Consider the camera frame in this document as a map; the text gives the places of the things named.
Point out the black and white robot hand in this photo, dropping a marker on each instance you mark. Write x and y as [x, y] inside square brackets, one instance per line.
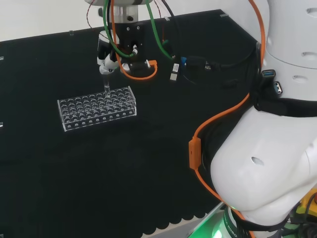
[131, 37]

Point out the clear glass test tube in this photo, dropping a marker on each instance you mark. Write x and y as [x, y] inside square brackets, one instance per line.
[106, 85]

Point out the clear acrylic test tube rack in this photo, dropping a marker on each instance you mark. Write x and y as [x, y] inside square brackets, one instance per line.
[99, 109]

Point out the silver usb adapter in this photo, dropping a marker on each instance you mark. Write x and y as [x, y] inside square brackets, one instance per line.
[174, 72]

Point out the black bench cloth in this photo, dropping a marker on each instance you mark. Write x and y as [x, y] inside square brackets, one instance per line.
[99, 173]

